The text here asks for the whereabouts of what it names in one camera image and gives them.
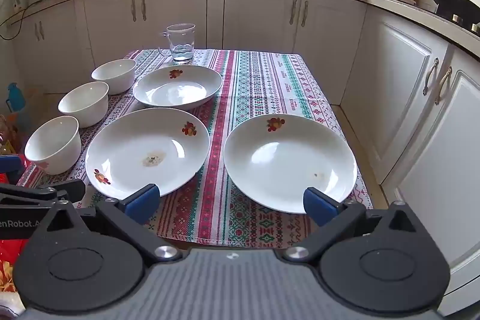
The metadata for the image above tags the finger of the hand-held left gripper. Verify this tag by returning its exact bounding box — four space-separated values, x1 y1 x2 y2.
0 155 22 186
0 179 86 207

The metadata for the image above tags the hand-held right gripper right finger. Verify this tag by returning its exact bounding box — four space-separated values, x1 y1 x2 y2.
283 187 419 263

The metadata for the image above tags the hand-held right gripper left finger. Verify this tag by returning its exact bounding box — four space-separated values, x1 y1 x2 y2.
45 183 184 265

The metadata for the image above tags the white ceramic bowl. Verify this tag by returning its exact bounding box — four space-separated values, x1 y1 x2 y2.
91 58 137 95
24 115 82 175
58 81 110 128

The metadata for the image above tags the white floral plate with stain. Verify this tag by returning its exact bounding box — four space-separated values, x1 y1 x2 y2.
85 107 211 199

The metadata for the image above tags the deep white floral plate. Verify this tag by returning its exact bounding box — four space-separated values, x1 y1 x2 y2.
132 64 223 111

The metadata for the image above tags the red gift box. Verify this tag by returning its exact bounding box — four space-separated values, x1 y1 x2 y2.
0 172 31 292

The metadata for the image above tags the blue thermos jug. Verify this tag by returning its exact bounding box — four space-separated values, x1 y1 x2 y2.
5 82 27 118

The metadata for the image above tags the patterned tablecloth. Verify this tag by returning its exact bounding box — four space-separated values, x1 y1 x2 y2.
17 48 374 246

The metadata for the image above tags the clear glass mug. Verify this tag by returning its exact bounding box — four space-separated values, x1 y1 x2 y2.
157 23 197 65

